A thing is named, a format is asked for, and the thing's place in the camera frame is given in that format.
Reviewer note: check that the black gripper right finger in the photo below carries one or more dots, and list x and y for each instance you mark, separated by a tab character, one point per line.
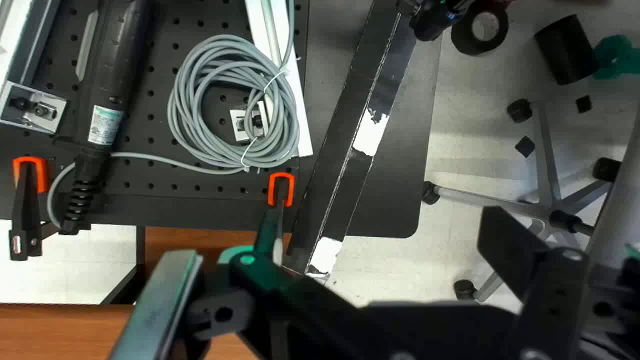
553	307

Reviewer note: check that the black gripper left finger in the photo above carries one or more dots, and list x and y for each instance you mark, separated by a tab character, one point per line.
203	312

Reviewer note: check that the teal green plastic object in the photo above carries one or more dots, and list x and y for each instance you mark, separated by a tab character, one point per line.
617	60

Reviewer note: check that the black perforated board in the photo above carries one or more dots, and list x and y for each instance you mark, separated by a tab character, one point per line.
167	201

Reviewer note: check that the grey office chair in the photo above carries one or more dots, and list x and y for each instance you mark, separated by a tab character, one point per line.
493	203

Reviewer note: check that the small black square foot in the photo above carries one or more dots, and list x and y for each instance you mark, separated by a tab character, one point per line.
524	146
582	102

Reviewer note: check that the black clamp orange tip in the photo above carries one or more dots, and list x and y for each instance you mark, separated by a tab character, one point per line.
29	206

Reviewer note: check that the black cylinder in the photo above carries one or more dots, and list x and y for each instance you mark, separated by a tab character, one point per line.
566	51

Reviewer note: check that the black tape roll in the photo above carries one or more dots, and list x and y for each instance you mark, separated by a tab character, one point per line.
462	36

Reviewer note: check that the silver aluminium profile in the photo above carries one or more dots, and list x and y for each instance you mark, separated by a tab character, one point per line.
23	32

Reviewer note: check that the small grey mount bracket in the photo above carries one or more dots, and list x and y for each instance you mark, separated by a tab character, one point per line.
248	123

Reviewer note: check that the white aluminium rail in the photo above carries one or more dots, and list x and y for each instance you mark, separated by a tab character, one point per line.
281	66

